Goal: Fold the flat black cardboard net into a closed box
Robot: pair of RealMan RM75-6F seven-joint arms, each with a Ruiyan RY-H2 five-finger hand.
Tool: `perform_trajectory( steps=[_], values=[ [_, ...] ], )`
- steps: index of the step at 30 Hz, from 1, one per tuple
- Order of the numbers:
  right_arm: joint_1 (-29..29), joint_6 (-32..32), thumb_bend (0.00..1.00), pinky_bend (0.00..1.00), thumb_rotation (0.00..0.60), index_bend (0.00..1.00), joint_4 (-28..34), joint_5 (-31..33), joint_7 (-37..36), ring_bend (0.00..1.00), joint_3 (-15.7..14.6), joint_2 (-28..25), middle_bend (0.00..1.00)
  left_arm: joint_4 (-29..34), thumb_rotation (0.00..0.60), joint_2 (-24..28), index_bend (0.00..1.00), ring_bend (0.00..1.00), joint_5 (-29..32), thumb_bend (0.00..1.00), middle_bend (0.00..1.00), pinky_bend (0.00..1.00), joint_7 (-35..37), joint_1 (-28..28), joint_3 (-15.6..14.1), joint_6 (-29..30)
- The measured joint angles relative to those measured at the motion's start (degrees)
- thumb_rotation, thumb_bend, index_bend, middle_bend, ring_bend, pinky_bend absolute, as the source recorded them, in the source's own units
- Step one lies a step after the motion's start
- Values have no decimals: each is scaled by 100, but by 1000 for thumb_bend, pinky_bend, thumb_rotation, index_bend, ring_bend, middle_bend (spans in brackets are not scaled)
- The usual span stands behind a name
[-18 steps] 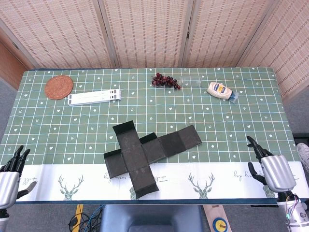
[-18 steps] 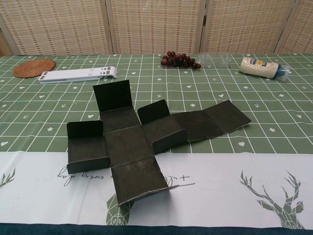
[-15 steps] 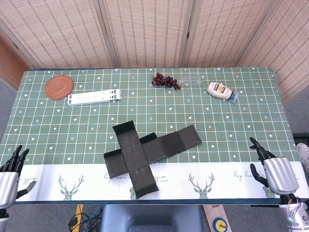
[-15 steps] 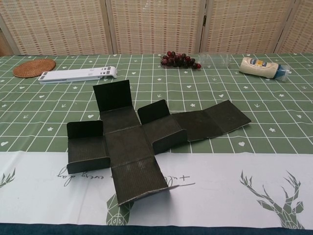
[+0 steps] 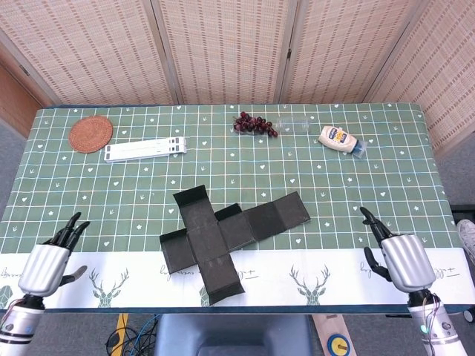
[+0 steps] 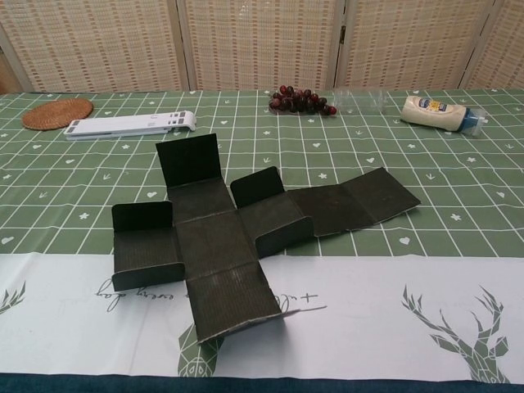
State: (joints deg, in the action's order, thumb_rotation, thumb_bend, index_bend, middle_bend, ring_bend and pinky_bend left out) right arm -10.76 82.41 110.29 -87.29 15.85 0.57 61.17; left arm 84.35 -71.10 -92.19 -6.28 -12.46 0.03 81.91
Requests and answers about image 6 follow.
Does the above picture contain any mayonnaise squeeze bottle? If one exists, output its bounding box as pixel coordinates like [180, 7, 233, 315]
[400, 96, 489, 138]

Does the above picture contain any woven bamboo screen panel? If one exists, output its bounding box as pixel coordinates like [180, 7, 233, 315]
[337, 0, 492, 91]
[178, 0, 349, 92]
[0, 0, 193, 93]
[464, 0, 524, 91]

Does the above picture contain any bunch of red grapes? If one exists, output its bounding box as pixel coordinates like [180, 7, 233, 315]
[269, 84, 338, 118]

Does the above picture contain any round woven rattan coaster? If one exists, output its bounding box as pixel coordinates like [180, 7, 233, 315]
[22, 99, 94, 131]

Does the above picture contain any black cardboard box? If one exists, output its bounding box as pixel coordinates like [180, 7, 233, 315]
[111, 133, 422, 347]

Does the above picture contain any green checked deer tablecloth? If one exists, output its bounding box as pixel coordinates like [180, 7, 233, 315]
[0, 88, 524, 380]

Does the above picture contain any white folding laptop stand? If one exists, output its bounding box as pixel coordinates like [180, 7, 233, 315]
[64, 110, 198, 142]

